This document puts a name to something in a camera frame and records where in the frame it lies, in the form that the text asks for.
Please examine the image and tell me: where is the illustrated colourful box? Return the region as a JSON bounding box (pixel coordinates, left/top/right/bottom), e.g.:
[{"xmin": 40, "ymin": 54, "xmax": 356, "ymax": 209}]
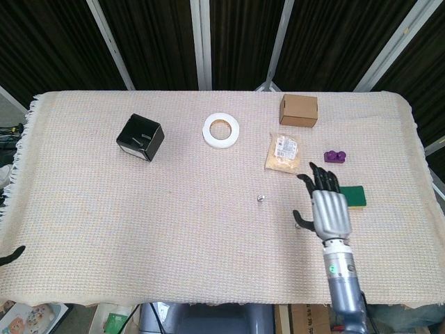
[{"xmin": 0, "ymin": 301, "xmax": 70, "ymax": 334}]

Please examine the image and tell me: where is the purple toy building block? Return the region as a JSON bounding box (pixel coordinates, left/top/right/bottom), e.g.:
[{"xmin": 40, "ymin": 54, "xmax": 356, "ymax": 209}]
[{"xmin": 323, "ymin": 150, "xmax": 348, "ymax": 164}]

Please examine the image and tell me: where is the black curtain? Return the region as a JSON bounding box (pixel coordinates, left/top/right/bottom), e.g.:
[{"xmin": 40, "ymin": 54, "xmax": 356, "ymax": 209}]
[{"xmin": 0, "ymin": 0, "xmax": 445, "ymax": 168}]

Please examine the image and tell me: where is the green packet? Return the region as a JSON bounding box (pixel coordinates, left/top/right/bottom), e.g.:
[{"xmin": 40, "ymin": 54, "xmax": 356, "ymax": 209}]
[{"xmin": 104, "ymin": 312, "xmax": 130, "ymax": 334}]

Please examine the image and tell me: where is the printed brown carton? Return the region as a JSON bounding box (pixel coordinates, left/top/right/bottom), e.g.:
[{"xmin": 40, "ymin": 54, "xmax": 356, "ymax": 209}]
[{"xmin": 274, "ymin": 304, "xmax": 333, "ymax": 334}]

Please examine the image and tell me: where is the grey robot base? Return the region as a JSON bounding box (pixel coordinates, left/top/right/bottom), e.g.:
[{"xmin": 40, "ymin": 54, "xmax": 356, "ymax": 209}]
[{"xmin": 138, "ymin": 302, "xmax": 275, "ymax": 334}]

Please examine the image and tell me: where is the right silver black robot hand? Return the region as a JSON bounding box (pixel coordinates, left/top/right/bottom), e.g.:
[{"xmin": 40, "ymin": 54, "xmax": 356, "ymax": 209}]
[{"xmin": 292, "ymin": 161, "xmax": 353, "ymax": 244}]

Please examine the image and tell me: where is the white frame post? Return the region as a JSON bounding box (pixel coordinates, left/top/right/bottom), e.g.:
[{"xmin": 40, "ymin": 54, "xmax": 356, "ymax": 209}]
[
  {"xmin": 190, "ymin": 0, "xmax": 213, "ymax": 90},
  {"xmin": 255, "ymin": 0, "xmax": 296, "ymax": 93},
  {"xmin": 353, "ymin": 0, "xmax": 431, "ymax": 93},
  {"xmin": 86, "ymin": 0, "xmax": 136, "ymax": 90}
]

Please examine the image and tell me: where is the beige woven tablecloth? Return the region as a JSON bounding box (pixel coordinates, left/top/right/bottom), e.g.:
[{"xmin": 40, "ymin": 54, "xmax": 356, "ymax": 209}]
[{"xmin": 0, "ymin": 90, "xmax": 445, "ymax": 309}]

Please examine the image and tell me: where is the black cable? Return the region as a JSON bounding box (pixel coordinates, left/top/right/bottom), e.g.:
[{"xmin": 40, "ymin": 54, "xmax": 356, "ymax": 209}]
[{"xmin": 120, "ymin": 302, "xmax": 164, "ymax": 334}]

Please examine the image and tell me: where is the brown cardboard box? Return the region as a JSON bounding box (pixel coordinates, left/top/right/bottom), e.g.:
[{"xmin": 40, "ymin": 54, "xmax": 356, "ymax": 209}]
[{"xmin": 279, "ymin": 93, "xmax": 318, "ymax": 129}]

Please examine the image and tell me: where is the clear bag of beige parts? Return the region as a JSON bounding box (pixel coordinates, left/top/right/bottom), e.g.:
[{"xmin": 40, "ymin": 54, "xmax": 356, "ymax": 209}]
[{"xmin": 264, "ymin": 132, "xmax": 302, "ymax": 174}]

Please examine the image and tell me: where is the white tape roll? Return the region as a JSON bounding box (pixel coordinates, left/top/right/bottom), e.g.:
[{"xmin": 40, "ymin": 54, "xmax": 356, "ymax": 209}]
[{"xmin": 202, "ymin": 111, "xmax": 241, "ymax": 150}]

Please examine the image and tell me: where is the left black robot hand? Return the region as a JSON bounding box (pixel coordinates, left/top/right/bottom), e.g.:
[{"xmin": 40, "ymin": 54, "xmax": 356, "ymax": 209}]
[{"xmin": 0, "ymin": 245, "xmax": 27, "ymax": 268}]

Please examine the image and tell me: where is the black open cardboard box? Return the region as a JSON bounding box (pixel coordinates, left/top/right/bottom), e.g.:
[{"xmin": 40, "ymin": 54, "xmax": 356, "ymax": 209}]
[{"xmin": 115, "ymin": 113, "xmax": 165, "ymax": 164}]

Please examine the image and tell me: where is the green yellow sponge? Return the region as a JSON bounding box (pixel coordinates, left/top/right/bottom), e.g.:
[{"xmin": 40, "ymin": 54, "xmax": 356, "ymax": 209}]
[{"xmin": 339, "ymin": 185, "xmax": 368, "ymax": 211}]

